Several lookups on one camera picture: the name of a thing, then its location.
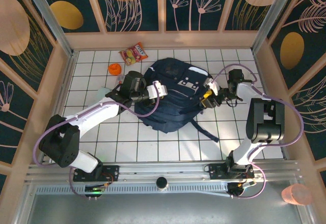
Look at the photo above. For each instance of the navy blue backpack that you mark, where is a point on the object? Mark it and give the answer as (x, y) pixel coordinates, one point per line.
(173, 107)

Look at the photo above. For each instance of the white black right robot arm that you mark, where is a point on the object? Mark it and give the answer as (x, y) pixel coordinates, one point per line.
(265, 122)

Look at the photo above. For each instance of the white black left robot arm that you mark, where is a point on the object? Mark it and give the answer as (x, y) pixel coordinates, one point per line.
(94, 114)

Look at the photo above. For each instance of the clear plastic pencil tube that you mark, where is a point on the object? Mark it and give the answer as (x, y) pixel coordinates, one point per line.
(120, 78)

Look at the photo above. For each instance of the small orange cup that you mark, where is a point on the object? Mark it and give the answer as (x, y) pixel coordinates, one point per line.
(114, 69)

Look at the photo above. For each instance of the orange candy snack bag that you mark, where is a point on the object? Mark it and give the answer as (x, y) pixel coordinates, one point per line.
(133, 54)

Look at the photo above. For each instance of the black round knob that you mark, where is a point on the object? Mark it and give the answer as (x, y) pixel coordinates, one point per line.
(161, 182)

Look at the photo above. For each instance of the black controller board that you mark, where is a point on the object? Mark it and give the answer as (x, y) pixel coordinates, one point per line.
(235, 189)
(94, 189)

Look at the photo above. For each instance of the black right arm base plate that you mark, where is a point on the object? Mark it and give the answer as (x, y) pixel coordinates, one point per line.
(216, 171)

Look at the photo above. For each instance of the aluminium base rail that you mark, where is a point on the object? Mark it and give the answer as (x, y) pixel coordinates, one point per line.
(165, 169)

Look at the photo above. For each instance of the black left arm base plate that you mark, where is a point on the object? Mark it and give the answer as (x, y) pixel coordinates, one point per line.
(112, 173)

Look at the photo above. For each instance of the aluminium corner post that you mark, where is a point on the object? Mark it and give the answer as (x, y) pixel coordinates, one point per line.
(49, 20)
(273, 12)

